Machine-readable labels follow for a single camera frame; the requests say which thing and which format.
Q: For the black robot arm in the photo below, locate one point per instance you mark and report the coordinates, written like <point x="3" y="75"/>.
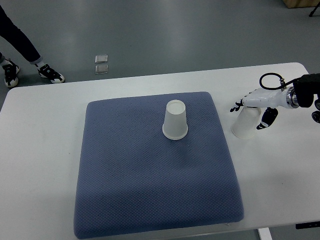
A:
<point x="305" y="92"/>

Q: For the white paper cup on mat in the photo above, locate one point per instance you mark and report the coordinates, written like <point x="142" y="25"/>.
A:
<point x="175" y="120"/>

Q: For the black table control panel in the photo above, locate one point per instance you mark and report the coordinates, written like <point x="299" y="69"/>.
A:
<point x="307" y="225"/>

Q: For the black tripod leg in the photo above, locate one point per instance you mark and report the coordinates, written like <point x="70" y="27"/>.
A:
<point x="314" y="10"/>

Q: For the white paper cup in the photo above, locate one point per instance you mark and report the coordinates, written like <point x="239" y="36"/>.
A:
<point x="175" y="120"/>
<point x="245" y="125"/>

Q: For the brown cardboard box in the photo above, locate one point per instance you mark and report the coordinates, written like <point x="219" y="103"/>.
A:
<point x="300" y="3"/>

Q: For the black white sneaker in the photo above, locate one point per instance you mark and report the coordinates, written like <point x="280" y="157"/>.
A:
<point x="47" y="72"/>
<point x="11" y="71"/>

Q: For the upper metal floor plate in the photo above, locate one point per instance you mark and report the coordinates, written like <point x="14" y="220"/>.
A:
<point x="102" y="58"/>

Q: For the blue textured cushion mat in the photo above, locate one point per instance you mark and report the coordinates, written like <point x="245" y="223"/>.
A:
<point x="133" y="179"/>

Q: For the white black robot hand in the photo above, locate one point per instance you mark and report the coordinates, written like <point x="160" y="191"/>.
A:
<point x="269" y="99"/>

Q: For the person leg dark trousers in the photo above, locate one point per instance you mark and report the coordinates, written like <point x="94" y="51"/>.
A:
<point x="12" y="34"/>

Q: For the left black white sneaker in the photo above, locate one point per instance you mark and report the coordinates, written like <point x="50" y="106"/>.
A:
<point x="11" y="71"/>

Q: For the white table leg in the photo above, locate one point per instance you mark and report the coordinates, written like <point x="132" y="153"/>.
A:
<point x="264" y="233"/>

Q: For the right black white sneaker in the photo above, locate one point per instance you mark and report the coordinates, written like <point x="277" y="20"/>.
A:
<point x="47" y="72"/>

